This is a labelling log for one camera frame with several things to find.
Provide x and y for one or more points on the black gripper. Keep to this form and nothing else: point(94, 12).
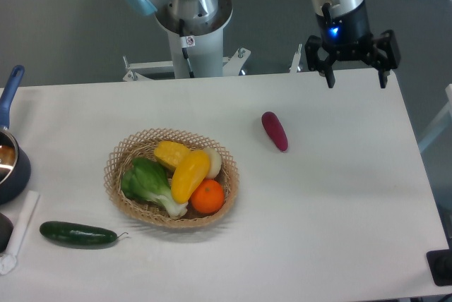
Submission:
point(349, 38)

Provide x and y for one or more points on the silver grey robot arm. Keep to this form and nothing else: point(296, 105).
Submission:
point(195, 34)

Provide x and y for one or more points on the yellow mango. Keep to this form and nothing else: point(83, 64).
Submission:
point(189, 174)

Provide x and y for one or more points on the woven wicker basket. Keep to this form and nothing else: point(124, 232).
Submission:
point(142, 144)

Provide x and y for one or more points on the purple sweet potato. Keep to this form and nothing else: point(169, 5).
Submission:
point(275, 131)

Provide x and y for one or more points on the white onion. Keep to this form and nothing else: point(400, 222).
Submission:
point(215, 162)

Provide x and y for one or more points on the orange fruit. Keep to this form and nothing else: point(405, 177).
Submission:
point(208, 198)

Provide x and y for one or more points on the yellow corn cob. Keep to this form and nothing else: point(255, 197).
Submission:
point(169, 154)

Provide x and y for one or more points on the black device at table edge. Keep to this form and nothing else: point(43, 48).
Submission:
point(440, 266)

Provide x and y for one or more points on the green bok choy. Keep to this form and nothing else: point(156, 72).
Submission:
point(147, 181)

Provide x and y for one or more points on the dark green cucumber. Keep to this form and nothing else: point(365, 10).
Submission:
point(75, 235)

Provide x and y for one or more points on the dark round object left edge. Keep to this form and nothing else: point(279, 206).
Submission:
point(6, 229)

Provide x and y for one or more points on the white rolled cloth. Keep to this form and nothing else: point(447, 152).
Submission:
point(10, 258)

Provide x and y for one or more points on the white metal frame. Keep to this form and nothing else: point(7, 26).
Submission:
point(437, 125)

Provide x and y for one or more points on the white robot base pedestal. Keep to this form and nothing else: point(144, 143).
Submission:
point(195, 34)

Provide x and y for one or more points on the blue saucepan with handle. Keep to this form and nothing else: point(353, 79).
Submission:
point(15, 164)

